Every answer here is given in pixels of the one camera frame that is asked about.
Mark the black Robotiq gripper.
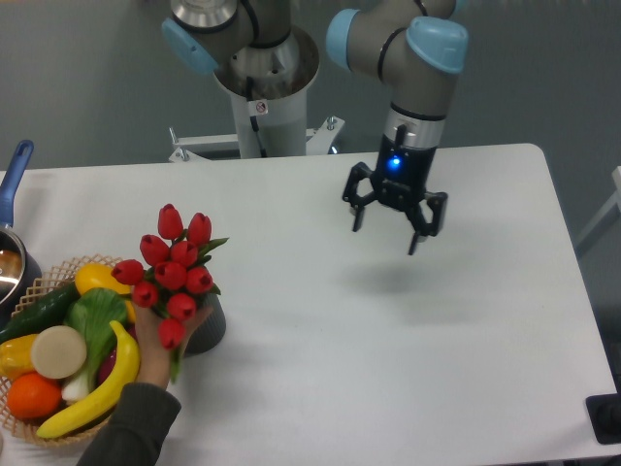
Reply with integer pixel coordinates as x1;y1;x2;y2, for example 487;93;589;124
341;133;449;257

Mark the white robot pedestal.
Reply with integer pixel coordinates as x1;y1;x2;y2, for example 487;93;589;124
169;26;344;162

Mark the yellow banana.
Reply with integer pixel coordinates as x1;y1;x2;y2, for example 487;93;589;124
36;320;140;440

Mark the red tulip bouquet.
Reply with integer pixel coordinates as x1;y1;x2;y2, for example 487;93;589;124
111;204;228;383

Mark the dark red fruit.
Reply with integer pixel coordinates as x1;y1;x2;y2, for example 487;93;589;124
96;324;137;386

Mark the beige round disc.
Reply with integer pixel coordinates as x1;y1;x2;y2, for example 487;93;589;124
30;325;86;380

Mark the black device at edge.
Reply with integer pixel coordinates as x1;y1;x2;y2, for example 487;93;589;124
585;393;620;445

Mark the dark grey ribbed vase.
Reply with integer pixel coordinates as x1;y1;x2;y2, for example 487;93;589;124
185;294;227;355

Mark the dark grey sleeved forearm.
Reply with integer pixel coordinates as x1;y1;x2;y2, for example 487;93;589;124
78;383;181;466

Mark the orange fruit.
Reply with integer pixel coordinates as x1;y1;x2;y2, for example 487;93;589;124
7;372;62;419

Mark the yellow lemon squash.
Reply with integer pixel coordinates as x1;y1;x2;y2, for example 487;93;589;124
75;263;136;325

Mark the person's hand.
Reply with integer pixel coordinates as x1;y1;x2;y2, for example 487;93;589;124
135;305;212;390

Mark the green cucumber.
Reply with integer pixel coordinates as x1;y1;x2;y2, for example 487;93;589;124
1;282;80;344

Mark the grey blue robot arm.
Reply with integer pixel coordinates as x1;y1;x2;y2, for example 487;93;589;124
161;1;469;242

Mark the yellow bell pepper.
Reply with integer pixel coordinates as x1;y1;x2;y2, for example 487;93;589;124
1;334;38;381

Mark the green bok choy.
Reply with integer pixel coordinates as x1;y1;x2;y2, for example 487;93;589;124
62;287;128;404

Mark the blue handled saucepan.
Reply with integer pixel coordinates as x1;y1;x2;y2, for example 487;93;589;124
1;140;42;329

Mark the white frame at right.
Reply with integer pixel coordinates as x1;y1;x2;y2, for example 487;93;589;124
574;166;620;259

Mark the woven wicker basket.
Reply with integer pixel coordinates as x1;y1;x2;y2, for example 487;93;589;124
1;254;118;448

